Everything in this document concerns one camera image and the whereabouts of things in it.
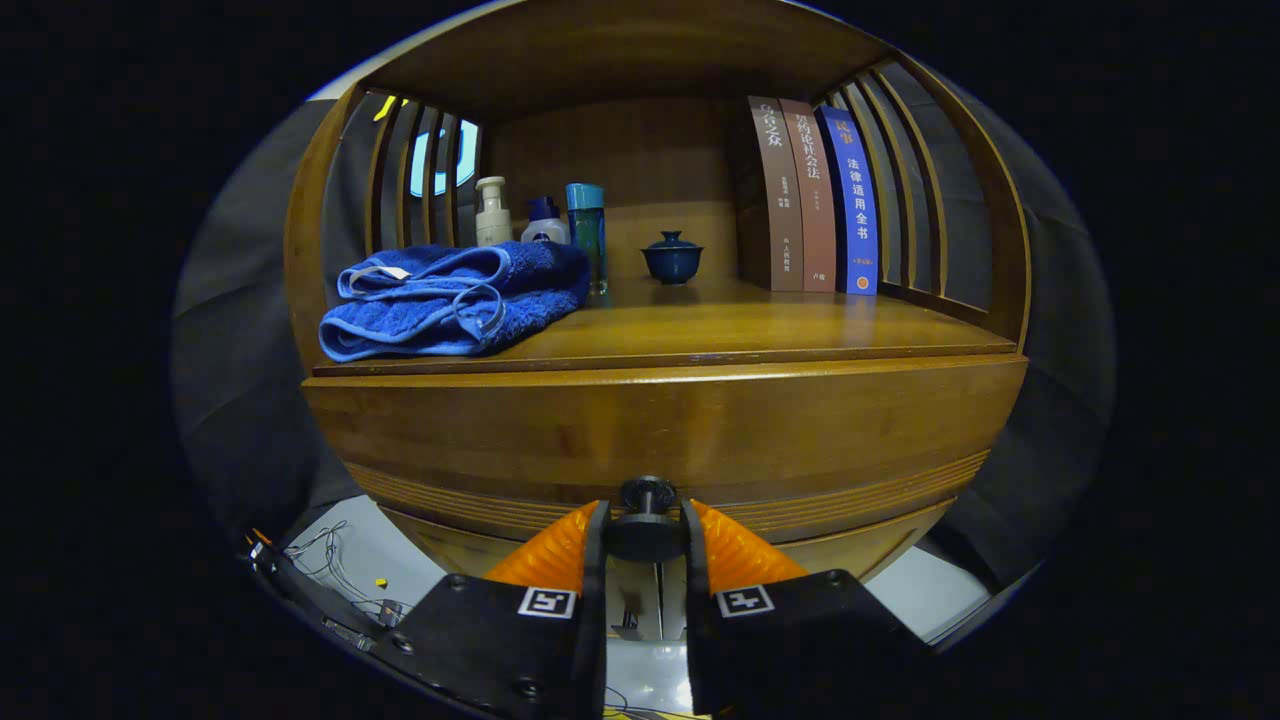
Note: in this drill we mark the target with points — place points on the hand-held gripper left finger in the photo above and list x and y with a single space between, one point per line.
596 620

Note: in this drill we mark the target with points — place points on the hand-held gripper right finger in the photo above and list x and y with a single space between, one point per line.
697 640

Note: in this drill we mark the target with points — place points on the wooden drawer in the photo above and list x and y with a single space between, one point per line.
650 430

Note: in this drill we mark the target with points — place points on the wooden countertop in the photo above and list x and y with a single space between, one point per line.
720 325

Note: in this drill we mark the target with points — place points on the wooden cabinet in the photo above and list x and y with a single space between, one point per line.
620 160

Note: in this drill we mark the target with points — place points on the blue folded towel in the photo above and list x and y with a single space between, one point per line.
450 310

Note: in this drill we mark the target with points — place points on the blue lidded teacup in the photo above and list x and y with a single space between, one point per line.
672 262

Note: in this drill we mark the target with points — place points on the teal bottle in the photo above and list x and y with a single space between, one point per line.
586 230

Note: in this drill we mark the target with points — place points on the white bottle with blue cap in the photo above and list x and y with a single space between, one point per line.
545 230

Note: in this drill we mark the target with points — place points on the white pump bottle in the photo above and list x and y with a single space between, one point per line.
492 220

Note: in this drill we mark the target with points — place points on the dark brown book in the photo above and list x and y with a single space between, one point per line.
780 220

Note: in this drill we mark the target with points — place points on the reddish brown book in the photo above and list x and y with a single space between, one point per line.
815 220

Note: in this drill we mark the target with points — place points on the blue book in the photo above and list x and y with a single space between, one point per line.
855 220

